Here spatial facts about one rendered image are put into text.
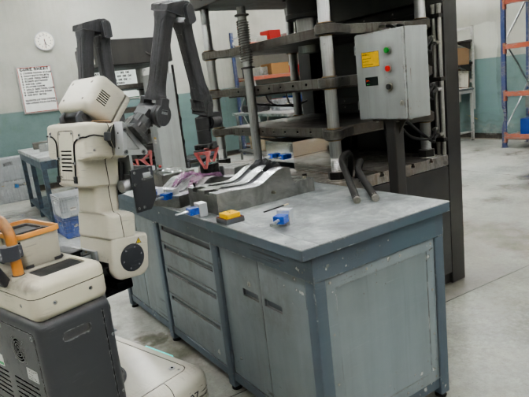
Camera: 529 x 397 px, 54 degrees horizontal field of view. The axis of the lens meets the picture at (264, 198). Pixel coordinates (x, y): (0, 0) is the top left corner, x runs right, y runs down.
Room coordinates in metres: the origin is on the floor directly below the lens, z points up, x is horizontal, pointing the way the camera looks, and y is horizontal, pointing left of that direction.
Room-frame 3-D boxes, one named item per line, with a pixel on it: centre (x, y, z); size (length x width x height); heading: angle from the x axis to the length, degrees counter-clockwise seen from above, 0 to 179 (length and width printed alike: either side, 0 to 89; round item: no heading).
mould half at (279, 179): (2.30, 0.05, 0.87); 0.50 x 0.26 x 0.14; 123
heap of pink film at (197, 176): (2.54, 0.31, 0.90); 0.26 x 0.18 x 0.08; 140
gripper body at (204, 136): (2.14, 0.21, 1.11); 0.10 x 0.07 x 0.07; 165
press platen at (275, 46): (3.26, -0.38, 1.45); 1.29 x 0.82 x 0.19; 33
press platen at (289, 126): (3.26, -0.38, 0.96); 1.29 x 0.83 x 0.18; 33
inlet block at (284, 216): (1.77, -0.04, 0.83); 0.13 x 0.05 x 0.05; 151
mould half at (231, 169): (2.55, 0.32, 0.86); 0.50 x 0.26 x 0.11; 140
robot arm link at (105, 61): (2.27, 0.59, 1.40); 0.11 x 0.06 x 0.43; 49
